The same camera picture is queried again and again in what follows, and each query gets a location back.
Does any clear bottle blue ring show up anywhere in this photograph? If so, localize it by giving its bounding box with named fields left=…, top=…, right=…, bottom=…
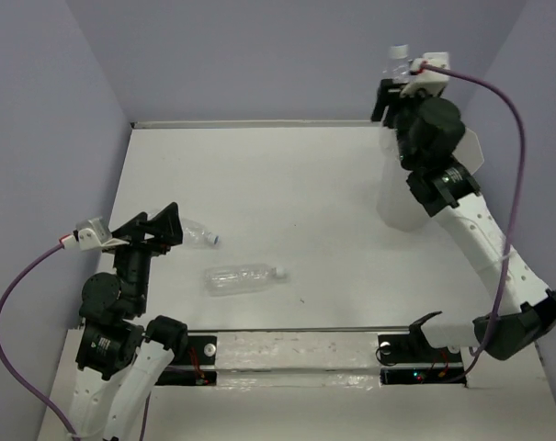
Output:
left=146, top=206, right=222, bottom=249

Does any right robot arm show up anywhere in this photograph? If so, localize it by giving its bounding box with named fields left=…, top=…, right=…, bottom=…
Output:
left=370, top=78, right=556, bottom=360

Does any clear bottle white cap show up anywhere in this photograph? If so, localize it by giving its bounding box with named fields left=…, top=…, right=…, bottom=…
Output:
left=203, top=264, right=288, bottom=297
left=381, top=44, right=411, bottom=86

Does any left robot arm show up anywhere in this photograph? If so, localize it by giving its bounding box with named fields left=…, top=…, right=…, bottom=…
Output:
left=61, top=202, right=187, bottom=440

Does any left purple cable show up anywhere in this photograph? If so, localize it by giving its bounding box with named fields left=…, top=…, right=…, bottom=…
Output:
left=0, top=233, right=84, bottom=437

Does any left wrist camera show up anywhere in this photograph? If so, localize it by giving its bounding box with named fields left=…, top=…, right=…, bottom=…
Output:
left=75, top=218, right=126, bottom=251

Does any white translucent bin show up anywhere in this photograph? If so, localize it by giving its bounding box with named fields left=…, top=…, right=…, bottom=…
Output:
left=377, top=127, right=484, bottom=232

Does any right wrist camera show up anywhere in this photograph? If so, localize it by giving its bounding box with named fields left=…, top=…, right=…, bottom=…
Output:
left=400, top=51, right=449, bottom=98

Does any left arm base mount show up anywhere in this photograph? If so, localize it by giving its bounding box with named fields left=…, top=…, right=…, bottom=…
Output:
left=155, top=334, right=218, bottom=387

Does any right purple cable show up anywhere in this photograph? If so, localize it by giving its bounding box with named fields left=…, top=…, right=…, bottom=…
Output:
left=419, top=63, right=526, bottom=382

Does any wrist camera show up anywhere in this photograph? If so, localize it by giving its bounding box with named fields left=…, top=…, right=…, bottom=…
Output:
left=400, top=51, right=449, bottom=98
left=75, top=218, right=126, bottom=251

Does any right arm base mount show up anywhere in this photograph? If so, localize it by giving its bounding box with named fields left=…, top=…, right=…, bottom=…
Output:
left=375, top=311, right=467, bottom=386

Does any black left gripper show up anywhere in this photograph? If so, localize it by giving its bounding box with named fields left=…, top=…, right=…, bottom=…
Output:
left=106, top=199, right=185, bottom=311

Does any purple cable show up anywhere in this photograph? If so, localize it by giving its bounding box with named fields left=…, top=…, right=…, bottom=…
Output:
left=0, top=233, right=84, bottom=437
left=419, top=63, right=526, bottom=382

